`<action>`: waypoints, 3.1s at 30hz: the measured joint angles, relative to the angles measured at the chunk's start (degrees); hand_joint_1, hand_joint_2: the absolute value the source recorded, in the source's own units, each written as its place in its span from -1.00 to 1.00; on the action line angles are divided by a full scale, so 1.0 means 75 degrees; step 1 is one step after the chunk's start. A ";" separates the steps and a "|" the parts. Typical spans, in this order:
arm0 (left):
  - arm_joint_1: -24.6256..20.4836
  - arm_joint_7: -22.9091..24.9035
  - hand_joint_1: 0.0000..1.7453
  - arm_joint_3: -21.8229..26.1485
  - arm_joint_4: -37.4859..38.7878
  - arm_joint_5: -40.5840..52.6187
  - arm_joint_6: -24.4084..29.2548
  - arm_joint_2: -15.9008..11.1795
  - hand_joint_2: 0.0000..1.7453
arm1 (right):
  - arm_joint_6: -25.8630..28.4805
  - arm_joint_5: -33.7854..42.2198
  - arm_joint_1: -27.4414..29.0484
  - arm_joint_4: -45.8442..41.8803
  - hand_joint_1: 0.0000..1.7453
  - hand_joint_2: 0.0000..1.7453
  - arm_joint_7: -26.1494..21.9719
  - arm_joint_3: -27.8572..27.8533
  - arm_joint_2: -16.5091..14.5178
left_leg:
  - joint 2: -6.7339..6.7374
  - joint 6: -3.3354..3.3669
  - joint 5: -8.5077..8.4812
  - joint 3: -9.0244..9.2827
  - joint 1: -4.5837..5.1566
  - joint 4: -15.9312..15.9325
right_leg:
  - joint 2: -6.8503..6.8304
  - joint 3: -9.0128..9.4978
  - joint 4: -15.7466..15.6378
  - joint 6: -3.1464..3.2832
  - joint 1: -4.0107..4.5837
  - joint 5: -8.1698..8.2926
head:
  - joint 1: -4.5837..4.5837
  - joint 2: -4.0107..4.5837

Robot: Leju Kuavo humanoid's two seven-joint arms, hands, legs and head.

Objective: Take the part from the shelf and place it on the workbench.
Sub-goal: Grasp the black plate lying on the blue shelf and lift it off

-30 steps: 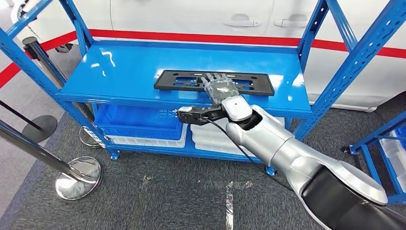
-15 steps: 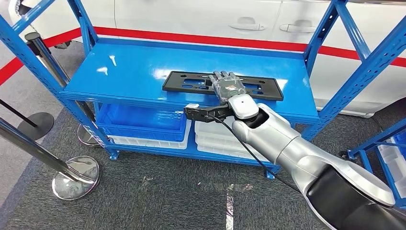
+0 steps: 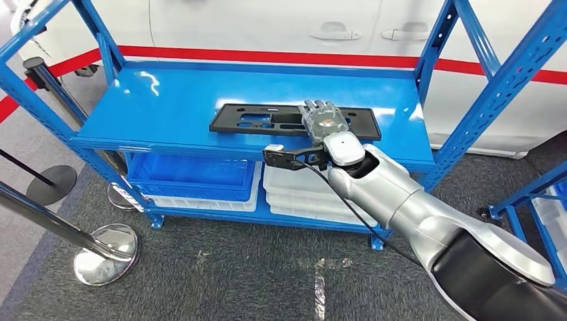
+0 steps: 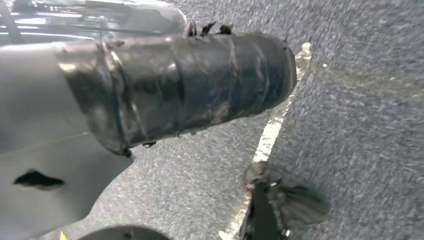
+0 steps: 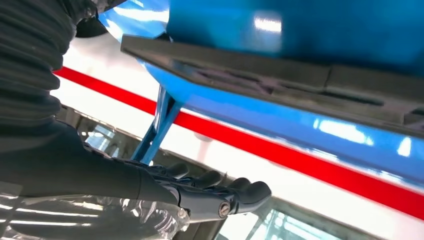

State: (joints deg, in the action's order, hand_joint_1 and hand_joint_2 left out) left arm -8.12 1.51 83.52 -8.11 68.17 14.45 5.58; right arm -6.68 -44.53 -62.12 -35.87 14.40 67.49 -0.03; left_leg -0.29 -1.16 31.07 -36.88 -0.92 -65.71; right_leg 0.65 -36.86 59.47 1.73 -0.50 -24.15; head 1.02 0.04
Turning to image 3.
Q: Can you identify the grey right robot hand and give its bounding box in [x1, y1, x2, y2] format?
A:
[298, 100, 350, 147]

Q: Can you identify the black plastic plate part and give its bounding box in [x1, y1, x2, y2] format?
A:
[209, 103, 382, 142]

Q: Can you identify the blue metal shelf rack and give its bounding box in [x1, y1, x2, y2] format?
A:
[0, 0, 567, 252]
[487, 161, 567, 291]

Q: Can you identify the white car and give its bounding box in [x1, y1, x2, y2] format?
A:
[9, 0, 567, 161]

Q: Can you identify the blue plastic bin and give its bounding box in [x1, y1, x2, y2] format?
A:
[127, 152, 257, 203]

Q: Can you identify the grey carpet mat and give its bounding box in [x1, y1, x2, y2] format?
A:
[0, 150, 567, 321]

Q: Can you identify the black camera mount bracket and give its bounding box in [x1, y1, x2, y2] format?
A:
[262, 146, 331, 171]

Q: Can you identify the black camera cable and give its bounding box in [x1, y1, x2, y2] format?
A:
[294, 160, 422, 267]

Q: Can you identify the chrome stanchion post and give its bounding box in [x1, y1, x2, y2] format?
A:
[23, 56, 139, 213]
[0, 181, 139, 287]

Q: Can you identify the black stanchion post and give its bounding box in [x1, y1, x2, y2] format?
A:
[0, 148, 78, 207]

